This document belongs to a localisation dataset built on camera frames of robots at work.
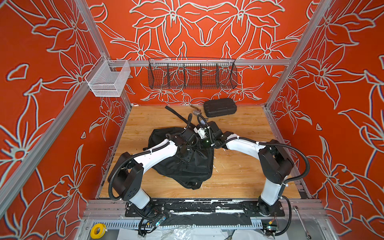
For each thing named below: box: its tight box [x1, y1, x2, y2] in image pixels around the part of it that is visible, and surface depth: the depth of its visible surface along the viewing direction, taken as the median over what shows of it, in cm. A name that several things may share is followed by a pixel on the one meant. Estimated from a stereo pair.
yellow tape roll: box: [90, 223, 107, 239], surface depth 69 cm
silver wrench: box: [293, 205, 312, 240], surface depth 69 cm
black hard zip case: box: [203, 98, 238, 118], surface depth 112 cm
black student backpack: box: [152, 146, 215, 190], surface depth 84 cm
